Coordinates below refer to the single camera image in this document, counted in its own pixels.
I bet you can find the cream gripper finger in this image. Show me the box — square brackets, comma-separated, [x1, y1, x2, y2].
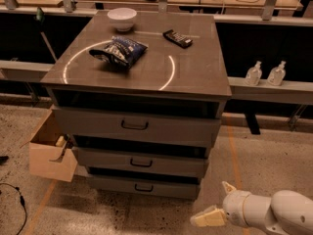
[190, 206, 227, 227]
[222, 181, 237, 194]

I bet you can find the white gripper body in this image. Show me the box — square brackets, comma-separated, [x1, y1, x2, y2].
[223, 190, 250, 228]

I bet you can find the grey drawer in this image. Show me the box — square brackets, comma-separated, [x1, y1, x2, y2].
[73, 147, 207, 178]
[53, 107, 220, 147]
[87, 175, 201, 200]

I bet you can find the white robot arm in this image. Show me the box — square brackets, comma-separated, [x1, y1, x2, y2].
[190, 181, 313, 235]

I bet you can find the grey top drawer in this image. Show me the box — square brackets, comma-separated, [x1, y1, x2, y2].
[53, 107, 220, 147]

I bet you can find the grey bottom drawer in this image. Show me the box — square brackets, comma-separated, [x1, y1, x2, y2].
[87, 175, 201, 200]

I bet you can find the grey drawer cabinet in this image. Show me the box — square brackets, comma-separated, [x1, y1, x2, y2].
[42, 11, 231, 186]

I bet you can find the blue chip bag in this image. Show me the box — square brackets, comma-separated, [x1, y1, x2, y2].
[89, 36, 148, 70]

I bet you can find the clear sanitizer bottle left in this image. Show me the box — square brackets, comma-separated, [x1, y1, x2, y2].
[246, 61, 262, 86]

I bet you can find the clear sanitizer bottle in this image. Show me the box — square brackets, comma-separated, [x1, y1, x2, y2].
[267, 61, 286, 86]
[246, 61, 262, 86]

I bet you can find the clear sanitizer bottle right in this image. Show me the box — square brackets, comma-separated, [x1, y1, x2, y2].
[267, 61, 286, 86]

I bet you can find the dark snack bar packet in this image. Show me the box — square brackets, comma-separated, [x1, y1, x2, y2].
[162, 29, 193, 49]

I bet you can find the cardboard box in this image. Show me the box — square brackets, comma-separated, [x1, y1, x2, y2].
[28, 110, 77, 182]

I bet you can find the white ceramic bowl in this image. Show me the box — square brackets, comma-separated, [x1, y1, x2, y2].
[108, 8, 137, 31]

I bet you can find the grey metal rail shelf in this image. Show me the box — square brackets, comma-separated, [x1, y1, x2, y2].
[0, 60, 313, 105]

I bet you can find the black floor cable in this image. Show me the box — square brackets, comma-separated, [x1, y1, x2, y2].
[0, 182, 29, 235]

